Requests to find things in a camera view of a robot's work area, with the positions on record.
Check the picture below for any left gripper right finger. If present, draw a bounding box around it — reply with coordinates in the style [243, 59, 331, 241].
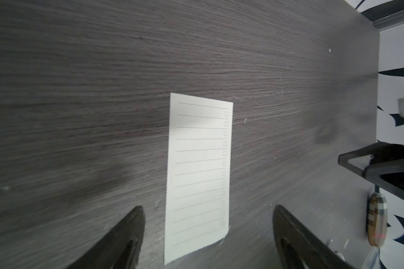
[272, 205, 352, 269]

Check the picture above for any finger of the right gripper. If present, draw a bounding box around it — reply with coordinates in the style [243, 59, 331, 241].
[338, 142, 404, 200]

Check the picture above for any plaid glasses case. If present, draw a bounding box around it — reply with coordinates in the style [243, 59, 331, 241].
[367, 192, 387, 248]

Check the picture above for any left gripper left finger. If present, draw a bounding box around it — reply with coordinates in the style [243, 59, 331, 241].
[68, 206, 145, 269]

